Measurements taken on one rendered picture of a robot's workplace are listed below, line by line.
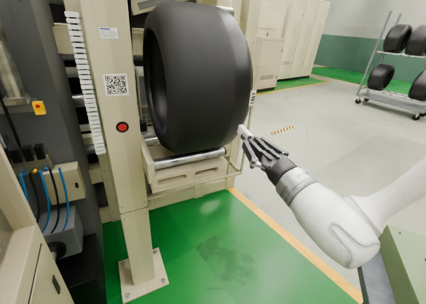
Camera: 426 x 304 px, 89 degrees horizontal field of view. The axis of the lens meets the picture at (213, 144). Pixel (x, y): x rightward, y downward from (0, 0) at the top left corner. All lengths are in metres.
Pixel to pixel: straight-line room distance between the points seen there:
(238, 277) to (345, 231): 1.25
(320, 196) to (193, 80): 0.46
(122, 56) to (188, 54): 0.24
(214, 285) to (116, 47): 1.40
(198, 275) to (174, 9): 1.46
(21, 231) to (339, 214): 0.79
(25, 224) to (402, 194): 0.94
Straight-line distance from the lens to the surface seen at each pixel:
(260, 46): 5.41
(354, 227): 0.48
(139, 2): 1.23
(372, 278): 1.11
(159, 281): 1.62
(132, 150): 0.95
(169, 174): 0.93
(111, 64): 0.83
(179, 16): 0.78
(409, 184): 0.63
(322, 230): 0.48
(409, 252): 1.13
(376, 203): 0.65
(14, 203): 0.77
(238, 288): 1.63
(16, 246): 0.78
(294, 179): 0.52
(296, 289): 1.73
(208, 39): 0.74
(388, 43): 6.16
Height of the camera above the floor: 1.43
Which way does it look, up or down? 29 degrees down
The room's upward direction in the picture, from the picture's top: 5 degrees clockwise
